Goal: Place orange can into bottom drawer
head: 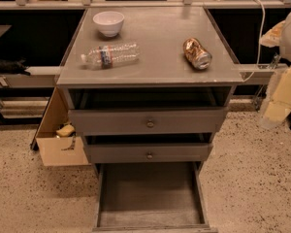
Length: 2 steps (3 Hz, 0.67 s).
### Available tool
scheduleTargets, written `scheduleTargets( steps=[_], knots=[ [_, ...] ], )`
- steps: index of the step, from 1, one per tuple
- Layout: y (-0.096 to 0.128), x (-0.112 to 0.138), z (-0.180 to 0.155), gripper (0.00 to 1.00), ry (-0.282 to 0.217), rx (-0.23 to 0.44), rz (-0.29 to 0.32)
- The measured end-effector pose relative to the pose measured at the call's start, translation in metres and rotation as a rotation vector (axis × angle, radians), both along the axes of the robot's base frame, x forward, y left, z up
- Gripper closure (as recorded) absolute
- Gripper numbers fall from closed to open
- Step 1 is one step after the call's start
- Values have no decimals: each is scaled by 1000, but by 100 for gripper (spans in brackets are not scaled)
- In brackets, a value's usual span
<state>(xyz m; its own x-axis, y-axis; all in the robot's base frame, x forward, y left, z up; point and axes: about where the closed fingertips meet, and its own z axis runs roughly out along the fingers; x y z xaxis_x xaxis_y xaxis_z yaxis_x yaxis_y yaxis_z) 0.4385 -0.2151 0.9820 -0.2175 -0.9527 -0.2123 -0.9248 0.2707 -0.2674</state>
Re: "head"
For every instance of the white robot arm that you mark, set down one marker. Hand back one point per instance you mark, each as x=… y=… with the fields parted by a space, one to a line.
x=285 y=40

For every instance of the yellow sponge in box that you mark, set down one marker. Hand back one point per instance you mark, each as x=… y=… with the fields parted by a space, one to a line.
x=66 y=131

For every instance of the bottom grey open drawer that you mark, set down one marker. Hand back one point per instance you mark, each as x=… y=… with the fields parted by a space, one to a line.
x=151 y=198

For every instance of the clear plastic water bottle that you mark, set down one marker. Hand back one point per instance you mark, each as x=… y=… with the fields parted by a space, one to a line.
x=108 y=56

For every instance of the white ceramic bowl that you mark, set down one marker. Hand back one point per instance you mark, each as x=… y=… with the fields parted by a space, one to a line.
x=109 y=23

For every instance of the open cardboard box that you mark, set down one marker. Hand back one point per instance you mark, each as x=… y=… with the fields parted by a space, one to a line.
x=55 y=150

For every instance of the grey drawer cabinet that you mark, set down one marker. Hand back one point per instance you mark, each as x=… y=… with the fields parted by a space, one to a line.
x=160 y=33

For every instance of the middle grey drawer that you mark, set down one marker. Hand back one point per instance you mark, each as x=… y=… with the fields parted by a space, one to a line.
x=148 y=148

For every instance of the black cloth on shelf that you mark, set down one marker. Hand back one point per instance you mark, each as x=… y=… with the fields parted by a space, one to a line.
x=13 y=67

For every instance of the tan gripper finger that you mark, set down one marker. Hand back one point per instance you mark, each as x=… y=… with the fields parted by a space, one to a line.
x=272 y=37
x=277 y=105

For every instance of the top grey drawer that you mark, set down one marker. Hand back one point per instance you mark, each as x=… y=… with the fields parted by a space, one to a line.
x=140 y=111

